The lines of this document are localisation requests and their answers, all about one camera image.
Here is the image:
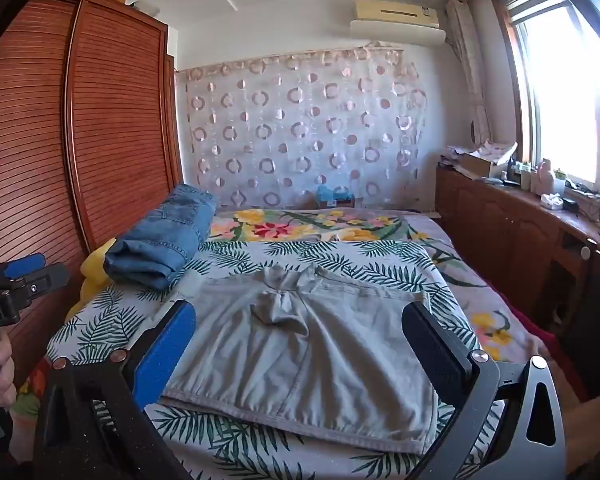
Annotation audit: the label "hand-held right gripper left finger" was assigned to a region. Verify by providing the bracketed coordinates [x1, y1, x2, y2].
[32, 300, 198, 480]

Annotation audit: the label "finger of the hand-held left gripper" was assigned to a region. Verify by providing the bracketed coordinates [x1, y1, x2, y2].
[22, 262, 71, 297]
[2, 253, 47, 281]

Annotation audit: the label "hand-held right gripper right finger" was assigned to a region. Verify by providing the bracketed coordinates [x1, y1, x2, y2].
[401, 301, 566, 480]

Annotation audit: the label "grey pants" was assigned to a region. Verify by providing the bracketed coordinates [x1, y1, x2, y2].
[160, 262, 443, 456]

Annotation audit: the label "person's left hand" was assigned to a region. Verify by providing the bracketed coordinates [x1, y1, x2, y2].
[0, 336, 18, 411]

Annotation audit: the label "leaf print bedsheet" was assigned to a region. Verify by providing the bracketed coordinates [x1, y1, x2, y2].
[45, 240, 501, 480]

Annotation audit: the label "red cloth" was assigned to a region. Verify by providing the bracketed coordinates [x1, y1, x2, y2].
[505, 305, 588, 401]

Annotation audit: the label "folded blue jeans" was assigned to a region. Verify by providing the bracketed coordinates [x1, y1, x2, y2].
[104, 183, 218, 292]

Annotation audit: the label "wooden low cabinet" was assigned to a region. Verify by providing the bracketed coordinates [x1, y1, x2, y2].
[435, 165, 600, 331]

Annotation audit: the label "wooden slatted wardrobe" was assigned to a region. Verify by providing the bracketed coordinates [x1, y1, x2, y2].
[0, 0, 186, 391]

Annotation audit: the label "floral blanket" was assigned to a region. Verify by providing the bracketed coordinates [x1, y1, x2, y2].
[200, 207, 536, 361]

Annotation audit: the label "blue plastic object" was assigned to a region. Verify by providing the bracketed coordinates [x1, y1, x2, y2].
[316, 184, 356, 208]

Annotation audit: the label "cardboard box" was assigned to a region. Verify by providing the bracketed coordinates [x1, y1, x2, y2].
[457, 150, 511, 179]

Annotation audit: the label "white plastic jug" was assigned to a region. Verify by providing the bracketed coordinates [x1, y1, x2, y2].
[536, 158, 556, 193]

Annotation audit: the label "circle pattern sheer curtain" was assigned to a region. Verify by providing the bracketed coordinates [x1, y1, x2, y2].
[174, 47, 428, 211]

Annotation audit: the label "beige window curtain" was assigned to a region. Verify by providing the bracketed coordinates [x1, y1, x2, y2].
[445, 0, 491, 146]

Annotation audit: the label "cream air conditioner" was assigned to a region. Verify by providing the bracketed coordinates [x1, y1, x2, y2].
[352, 0, 441, 30]

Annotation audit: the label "wooden frame window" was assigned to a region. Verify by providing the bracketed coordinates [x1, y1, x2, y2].
[490, 0, 600, 196]

